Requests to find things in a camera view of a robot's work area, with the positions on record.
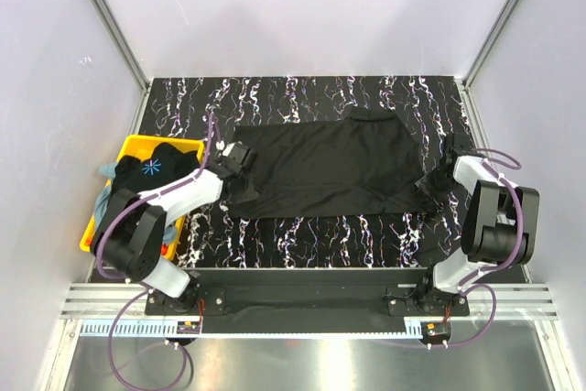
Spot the right small connector box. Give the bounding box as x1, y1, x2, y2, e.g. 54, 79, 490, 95
422, 321, 451, 340

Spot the orange t-shirt in bin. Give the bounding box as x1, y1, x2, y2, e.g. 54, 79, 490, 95
86, 239, 168, 255

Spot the aluminium front rail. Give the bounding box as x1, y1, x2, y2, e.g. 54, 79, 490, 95
60, 283, 558, 321

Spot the grey-blue t-shirt in bin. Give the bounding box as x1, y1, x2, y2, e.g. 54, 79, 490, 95
93, 162, 118, 228

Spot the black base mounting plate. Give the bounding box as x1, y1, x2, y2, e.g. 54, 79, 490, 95
146, 268, 470, 337

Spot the yellow plastic bin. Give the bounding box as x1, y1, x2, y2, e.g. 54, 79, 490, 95
80, 135, 205, 261

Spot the right aluminium frame post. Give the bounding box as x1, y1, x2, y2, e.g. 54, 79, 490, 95
461, 0, 522, 89

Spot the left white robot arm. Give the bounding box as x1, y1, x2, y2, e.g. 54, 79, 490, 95
91, 142, 258, 314

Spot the small connector box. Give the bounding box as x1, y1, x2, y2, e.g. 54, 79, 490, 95
177, 320, 201, 335
422, 321, 451, 340

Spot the left aluminium frame post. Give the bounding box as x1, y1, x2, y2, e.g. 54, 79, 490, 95
63, 0, 152, 92

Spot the black t-shirt with blue print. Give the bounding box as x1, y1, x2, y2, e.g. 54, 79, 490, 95
111, 143, 200, 193

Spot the left small connector box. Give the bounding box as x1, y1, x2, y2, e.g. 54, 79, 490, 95
177, 320, 201, 335

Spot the aluminium frame post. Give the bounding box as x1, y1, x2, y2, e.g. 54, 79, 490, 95
63, 0, 152, 92
461, 0, 522, 89

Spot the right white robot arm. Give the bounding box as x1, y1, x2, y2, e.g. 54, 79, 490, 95
413, 147, 540, 315

